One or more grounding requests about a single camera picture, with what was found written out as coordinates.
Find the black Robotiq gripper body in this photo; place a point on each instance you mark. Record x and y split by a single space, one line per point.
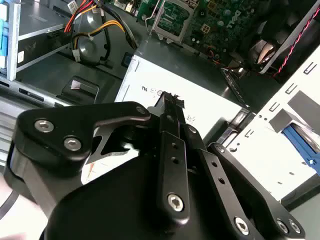
112 205

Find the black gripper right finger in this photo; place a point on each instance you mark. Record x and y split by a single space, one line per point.
225 195

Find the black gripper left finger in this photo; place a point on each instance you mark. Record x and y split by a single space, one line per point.
75 117

